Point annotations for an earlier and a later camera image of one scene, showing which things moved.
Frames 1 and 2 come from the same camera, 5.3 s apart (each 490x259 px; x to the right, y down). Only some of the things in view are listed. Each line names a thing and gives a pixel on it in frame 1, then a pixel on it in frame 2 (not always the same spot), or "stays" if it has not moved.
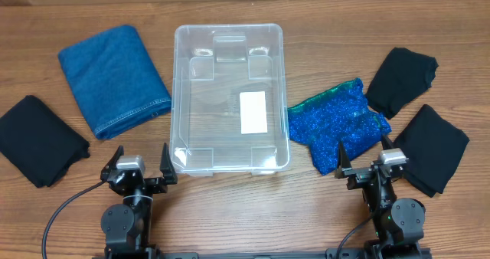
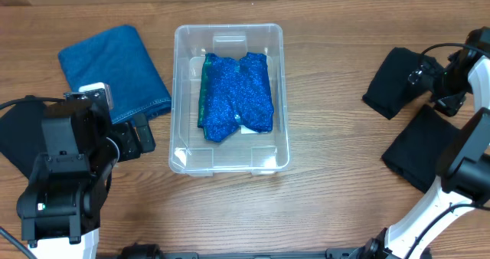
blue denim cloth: [115, 80] stays
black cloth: [38, 142] stays
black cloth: [403, 76] stays
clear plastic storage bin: [229, 103] stays
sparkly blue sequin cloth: [341, 113] to [235, 92]
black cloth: [434, 147] stays
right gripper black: [357, 175] to [449, 103]
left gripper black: [170, 177] to [132, 148]
